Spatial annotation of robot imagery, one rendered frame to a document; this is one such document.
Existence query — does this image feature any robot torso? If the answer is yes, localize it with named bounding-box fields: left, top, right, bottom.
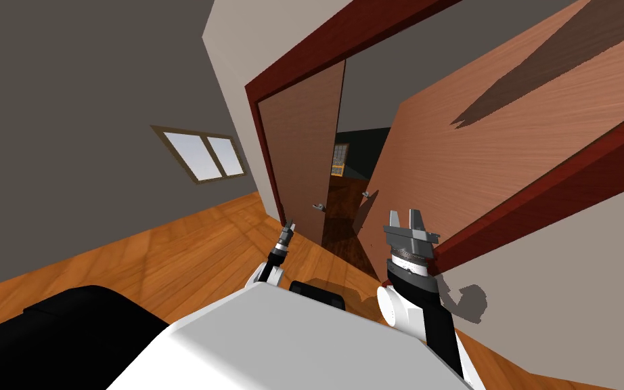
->
left=106, top=280, right=476, bottom=390

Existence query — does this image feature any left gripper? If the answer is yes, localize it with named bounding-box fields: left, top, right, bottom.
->
left=279, top=219, right=297, bottom=248

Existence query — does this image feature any dark brown door leaf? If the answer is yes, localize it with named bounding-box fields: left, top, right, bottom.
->
left=257, top=59, right=347, bottom=248

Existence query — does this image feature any yellow framed window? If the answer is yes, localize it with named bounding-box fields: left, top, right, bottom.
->
left=330, top=142, right=351, bottom=177

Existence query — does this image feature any brown framed window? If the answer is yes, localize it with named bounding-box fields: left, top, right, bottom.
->
left=150, top=125, right=249, bottom=186

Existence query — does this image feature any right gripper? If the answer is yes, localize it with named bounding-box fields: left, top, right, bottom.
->
left=382, top=209, right=441, bottom=261

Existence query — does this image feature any light brown door leaf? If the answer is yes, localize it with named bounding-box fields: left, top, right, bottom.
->
left=361, top=0, right=624, bottom=284

